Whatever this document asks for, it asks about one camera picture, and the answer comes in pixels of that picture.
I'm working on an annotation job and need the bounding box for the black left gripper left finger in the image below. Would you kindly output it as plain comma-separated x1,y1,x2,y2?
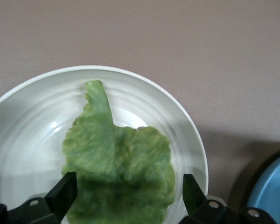
0,172,77,224

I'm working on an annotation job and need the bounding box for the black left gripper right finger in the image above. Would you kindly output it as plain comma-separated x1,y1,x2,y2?
177,174,277,224

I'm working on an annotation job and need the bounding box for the green lettuce leaf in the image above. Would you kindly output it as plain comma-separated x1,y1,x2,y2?
61,80,176,224

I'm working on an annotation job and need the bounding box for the beige round plate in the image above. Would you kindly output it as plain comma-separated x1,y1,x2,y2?
0,65,209,224

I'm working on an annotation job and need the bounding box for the blue round plate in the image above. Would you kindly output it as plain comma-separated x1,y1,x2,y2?
246,151,280,224

